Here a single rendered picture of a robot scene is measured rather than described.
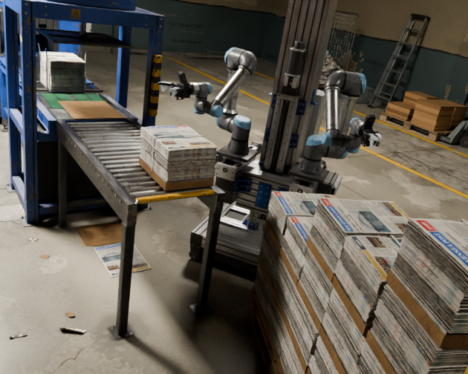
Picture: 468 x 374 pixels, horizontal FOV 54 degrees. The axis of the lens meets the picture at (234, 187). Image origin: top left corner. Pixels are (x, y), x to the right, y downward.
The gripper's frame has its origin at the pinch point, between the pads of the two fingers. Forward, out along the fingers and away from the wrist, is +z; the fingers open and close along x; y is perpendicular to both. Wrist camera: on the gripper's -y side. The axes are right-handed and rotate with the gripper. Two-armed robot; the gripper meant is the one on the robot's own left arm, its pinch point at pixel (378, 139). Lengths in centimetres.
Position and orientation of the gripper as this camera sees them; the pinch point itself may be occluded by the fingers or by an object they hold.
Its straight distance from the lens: 242.4
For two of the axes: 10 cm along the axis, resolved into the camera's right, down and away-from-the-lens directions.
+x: -10.0, 0.2, -0.8
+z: 0.8, 4.1, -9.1
